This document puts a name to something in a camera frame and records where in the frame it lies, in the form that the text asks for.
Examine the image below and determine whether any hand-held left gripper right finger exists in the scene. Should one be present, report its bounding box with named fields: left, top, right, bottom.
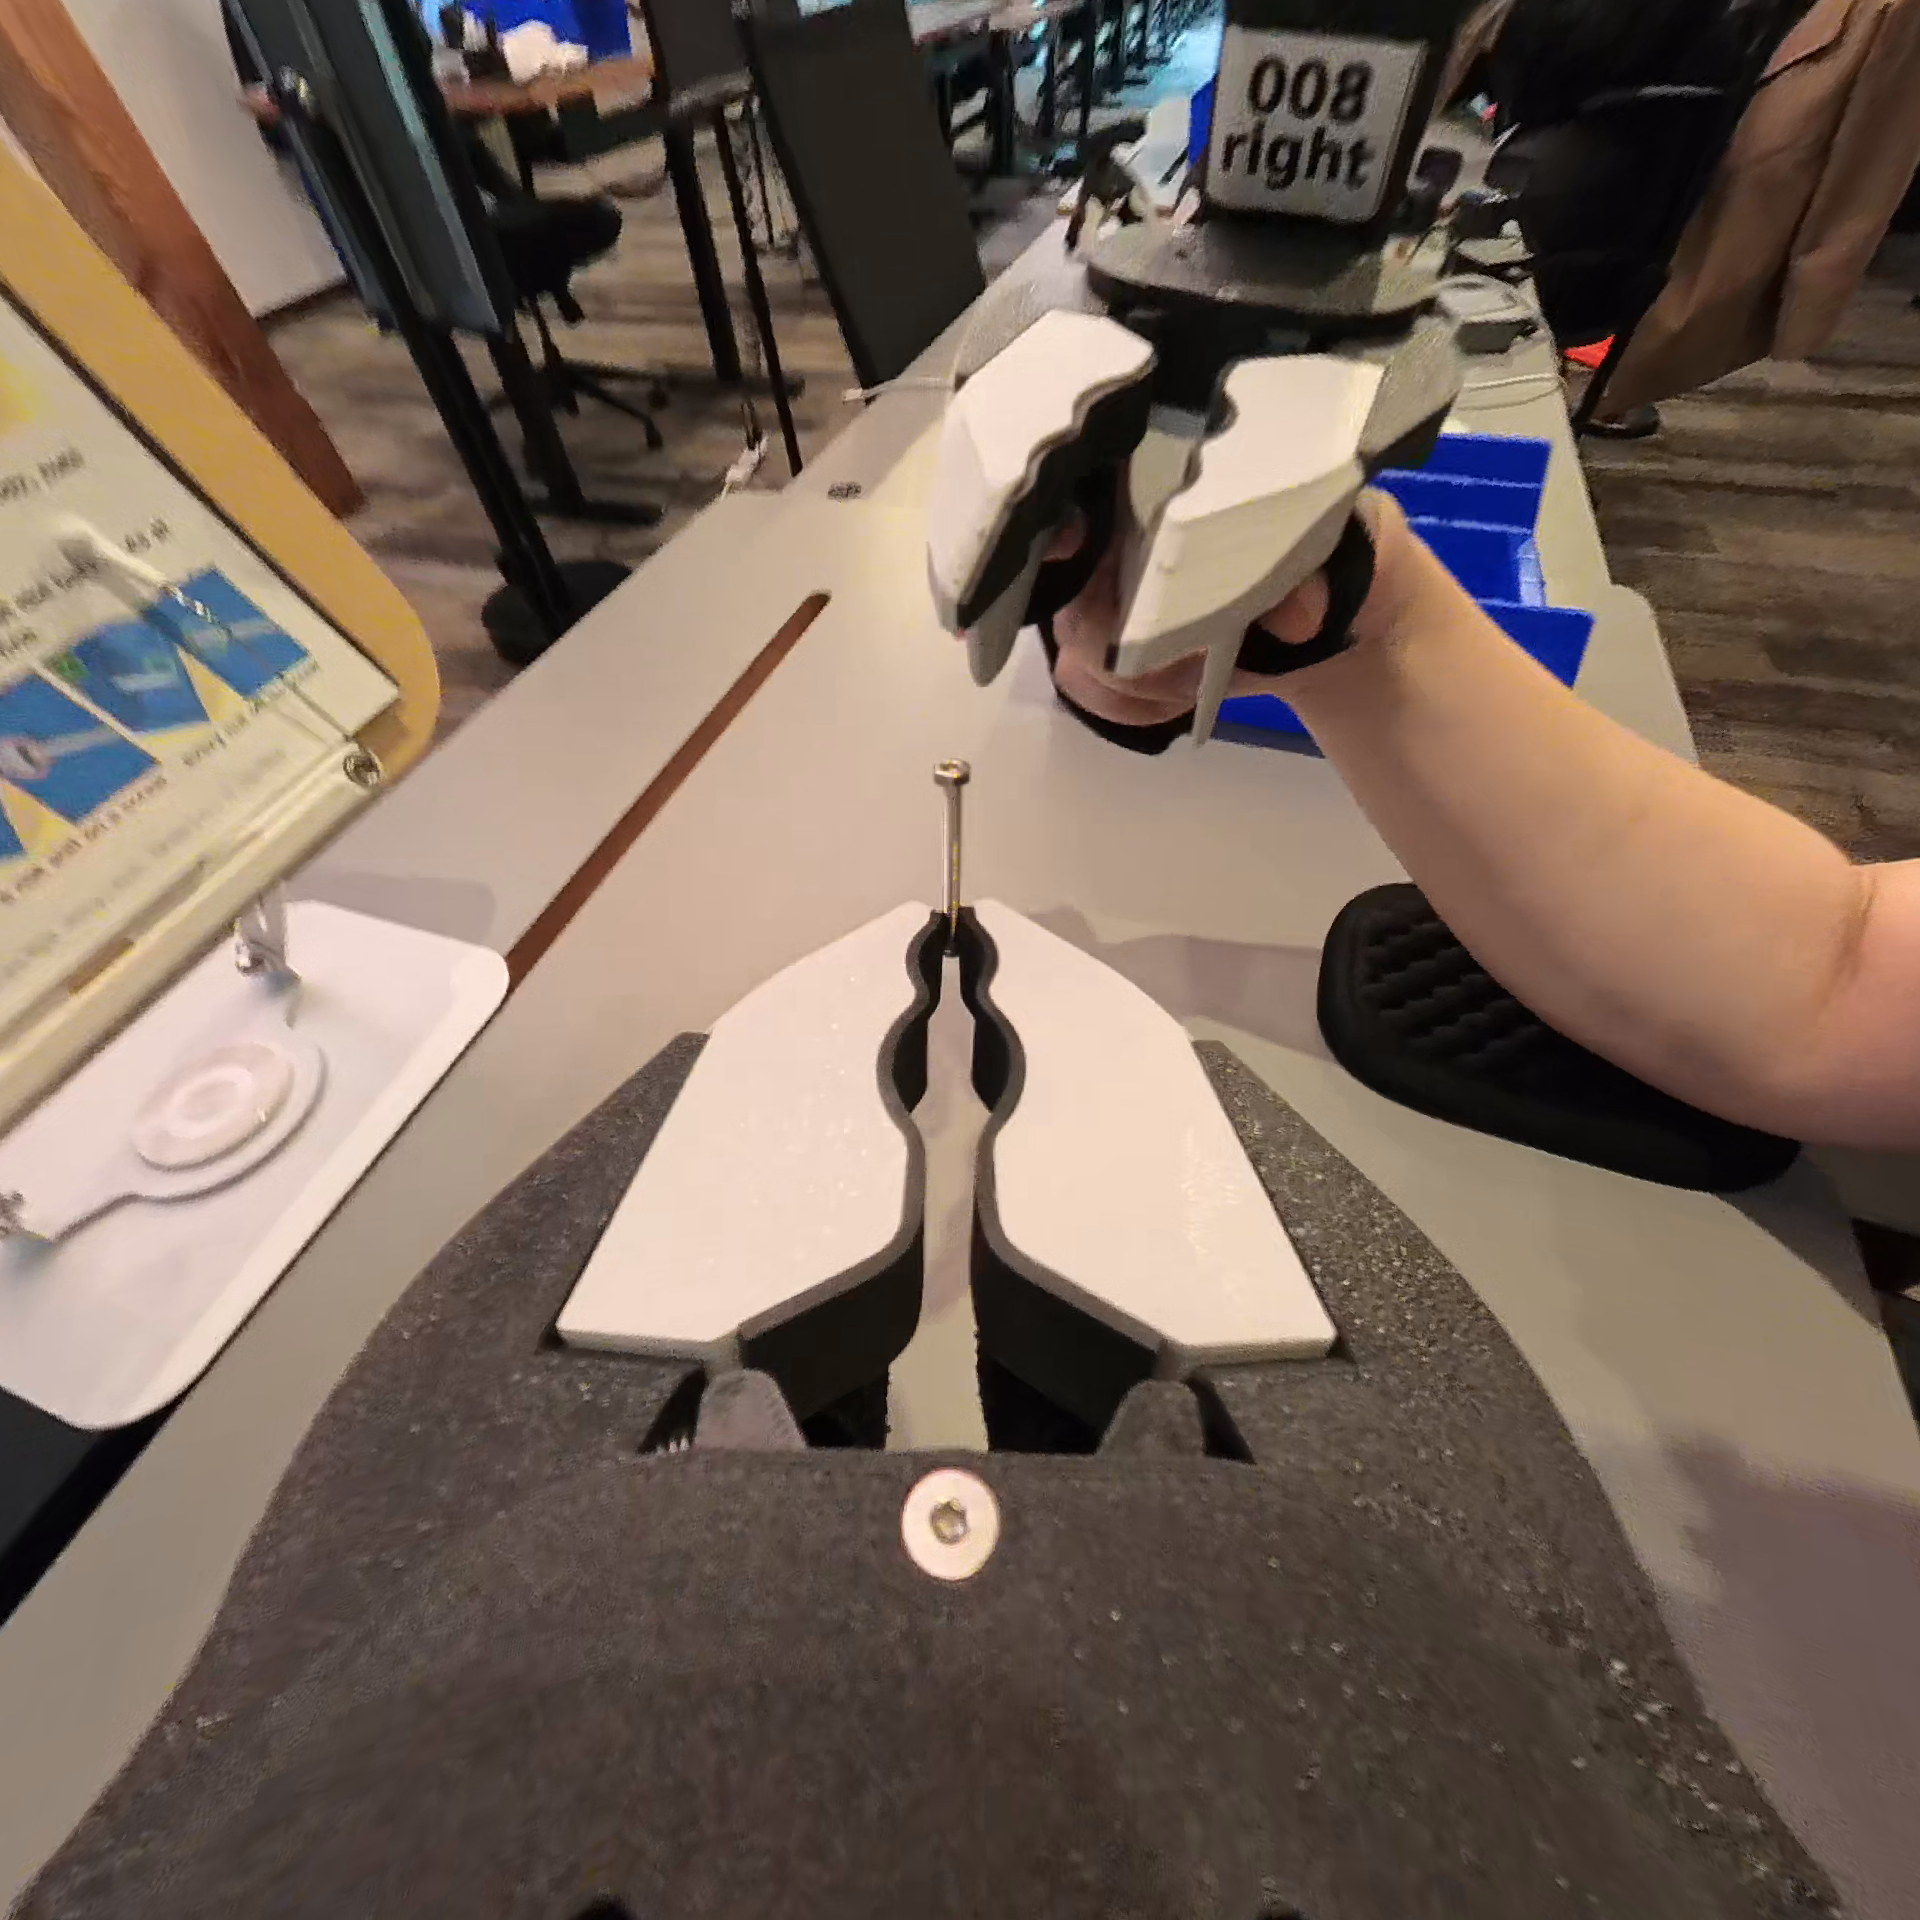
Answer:
left=968, top=896, right=1339, bottom=1368

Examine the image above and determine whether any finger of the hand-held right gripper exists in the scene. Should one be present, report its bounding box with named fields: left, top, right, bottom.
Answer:
left=1107, top=356, right=1390, bottom=748
left=928, top=306, right=1161, bottom=689

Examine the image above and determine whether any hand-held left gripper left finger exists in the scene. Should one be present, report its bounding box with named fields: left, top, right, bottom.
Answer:
left=555, top=901, right=928, bottom=1364

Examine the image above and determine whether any blue plastic bin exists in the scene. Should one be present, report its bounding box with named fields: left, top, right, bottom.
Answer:
left=1211, top=427, right=1598, bottom=754

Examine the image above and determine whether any thin metal screw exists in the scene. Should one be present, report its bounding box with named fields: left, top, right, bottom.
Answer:
left=931, top=758, right=975, bottom=962

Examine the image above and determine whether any person's right forearm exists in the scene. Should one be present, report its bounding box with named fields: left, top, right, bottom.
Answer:
left=1296, top=555, right=1920, bottom=1154

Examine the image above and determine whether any grey desk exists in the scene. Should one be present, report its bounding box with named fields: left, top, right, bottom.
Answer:
left=0, top=224, right=1920, bottom=1876

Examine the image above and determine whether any person's right hand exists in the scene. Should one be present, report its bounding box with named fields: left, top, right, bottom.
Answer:
left=1050, top=488, right=1445, bottom=729

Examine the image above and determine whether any idle gripper device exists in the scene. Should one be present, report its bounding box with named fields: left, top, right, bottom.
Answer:
left=1066, top=129, right=1154, bottom=253

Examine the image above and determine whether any black mesh chair back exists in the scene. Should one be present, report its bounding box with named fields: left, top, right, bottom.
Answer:
left=746, top=0, right=987, bottom=388

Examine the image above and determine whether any black armrest pad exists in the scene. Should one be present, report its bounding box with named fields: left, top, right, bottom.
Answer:
left=1318, top=883, right=1802, bottom=1198

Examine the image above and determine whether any white document stand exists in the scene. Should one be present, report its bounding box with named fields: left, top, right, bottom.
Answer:
left=0, top=884, right=513, bottom=1432

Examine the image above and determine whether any black office chair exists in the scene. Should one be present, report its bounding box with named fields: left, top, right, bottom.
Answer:
left=481, top=195, right=671, bottom=452

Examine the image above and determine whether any brown jacket on chair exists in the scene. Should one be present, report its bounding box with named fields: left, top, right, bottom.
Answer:
left=1591, top=0, right=1920, bottom=426

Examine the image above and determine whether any wooden board with instruction sheet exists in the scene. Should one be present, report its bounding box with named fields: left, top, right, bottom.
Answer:
left=0, top=129, right=441, bottom=1120

